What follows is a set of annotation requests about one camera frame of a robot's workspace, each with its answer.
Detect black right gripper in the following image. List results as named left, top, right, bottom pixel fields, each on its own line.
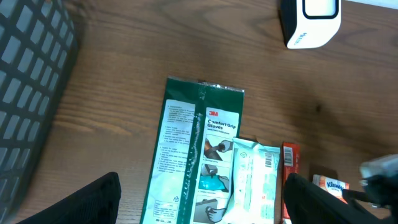
left=343, top=154, right=397, bottom=208

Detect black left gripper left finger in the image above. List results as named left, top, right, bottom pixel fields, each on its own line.
left=18, top=172, right=121, bottom=224

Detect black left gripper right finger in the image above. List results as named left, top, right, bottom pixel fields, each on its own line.
left=282, top=173, right=382, bottom=224

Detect orange tissue packet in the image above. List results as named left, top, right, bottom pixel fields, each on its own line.
left=312, top=174, right=349, bottom=203

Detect mint green wipes pack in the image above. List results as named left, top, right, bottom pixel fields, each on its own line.
left=221, top=138, right=280, bottom=224

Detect red stick packet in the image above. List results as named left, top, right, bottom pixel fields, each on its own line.
left=281, top=142, right=300, bottom=224

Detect white green package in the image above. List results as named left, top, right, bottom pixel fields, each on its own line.
left=140, top=78, right=244, bottom=223

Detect white black barcode scanner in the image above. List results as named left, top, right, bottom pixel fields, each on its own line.
left=279, top=0, right=341, bottom=49

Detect grey plastic mesh basket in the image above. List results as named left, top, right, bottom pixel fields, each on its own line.
left=1, top=0, right=78, bottom=223

